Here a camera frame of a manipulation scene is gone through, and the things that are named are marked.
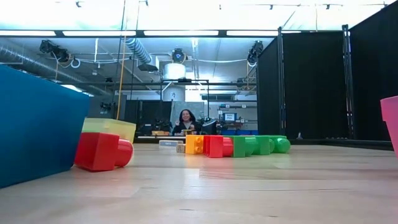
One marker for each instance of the yellow toy brick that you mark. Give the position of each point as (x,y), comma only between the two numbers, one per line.
(194,144)

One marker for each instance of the wooden block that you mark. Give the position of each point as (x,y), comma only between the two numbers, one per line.
(180,148)
(169,143)

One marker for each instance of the blue plastic bin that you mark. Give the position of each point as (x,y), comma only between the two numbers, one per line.
(37,130)

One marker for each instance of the black ceiling camera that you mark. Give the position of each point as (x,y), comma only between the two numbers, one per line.
(178,56)
(53,50)
(255,49)

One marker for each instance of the white cylindrical tank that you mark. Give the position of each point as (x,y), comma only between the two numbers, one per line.
(174,71)

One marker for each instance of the green chunky toy block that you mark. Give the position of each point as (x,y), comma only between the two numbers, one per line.
(282,145)
(241,147)
(262,145)

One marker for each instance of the ribbed flexible duct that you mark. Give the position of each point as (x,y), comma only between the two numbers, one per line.
(138,49)

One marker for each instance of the yellow translucent plastic bin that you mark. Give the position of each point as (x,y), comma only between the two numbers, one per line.
(109,127)

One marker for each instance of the background black robot arm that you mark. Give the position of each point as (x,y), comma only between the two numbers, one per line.
(209,126)
(161,124)

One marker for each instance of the blue storage crate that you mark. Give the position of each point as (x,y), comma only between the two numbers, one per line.
(228,132)
(243,132)

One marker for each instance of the person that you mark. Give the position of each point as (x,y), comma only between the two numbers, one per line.
(186,123)

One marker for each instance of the large metal duct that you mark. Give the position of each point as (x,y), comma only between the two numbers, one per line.
(31,62)

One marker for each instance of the red chunky toy block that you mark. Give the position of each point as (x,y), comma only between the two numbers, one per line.
(99,152)
(214,146)

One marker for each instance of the pink plastic bin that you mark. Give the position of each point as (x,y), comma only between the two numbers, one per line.
(391,118)

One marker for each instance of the small monitor screen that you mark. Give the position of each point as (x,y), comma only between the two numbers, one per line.
(229,117)

